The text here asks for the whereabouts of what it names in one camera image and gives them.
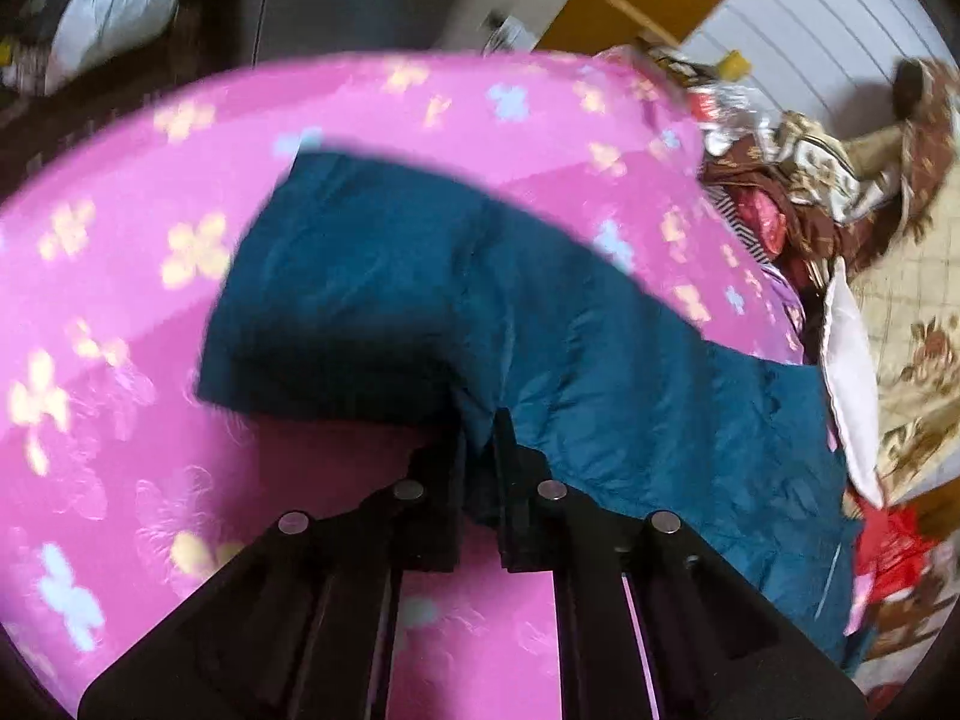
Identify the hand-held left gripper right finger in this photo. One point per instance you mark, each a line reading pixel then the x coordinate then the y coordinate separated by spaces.
pixel 517 517

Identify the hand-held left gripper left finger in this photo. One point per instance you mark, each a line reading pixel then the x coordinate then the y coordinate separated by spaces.
pixel 439 517

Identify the teal garment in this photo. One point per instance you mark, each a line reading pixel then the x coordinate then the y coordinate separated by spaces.
pixel 570 360

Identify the white pillow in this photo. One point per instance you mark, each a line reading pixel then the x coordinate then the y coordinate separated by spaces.
pixel 851 382

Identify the pink floral bed sheet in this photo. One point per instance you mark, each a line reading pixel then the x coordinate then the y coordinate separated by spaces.
pixel 135 300

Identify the red cloth item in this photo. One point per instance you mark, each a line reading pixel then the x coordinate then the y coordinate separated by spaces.
pixel 896 547

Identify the beige floral quilt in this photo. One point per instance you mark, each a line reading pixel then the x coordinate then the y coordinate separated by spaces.
pixel 919 360

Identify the brown patterned cloth pile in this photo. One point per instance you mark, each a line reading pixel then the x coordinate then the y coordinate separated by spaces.
pixel 795 165

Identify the white slatted headboard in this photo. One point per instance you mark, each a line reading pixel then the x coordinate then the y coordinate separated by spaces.
pixel 802 22

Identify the white plastic bag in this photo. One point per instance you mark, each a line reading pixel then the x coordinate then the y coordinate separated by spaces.
pixel 112 7

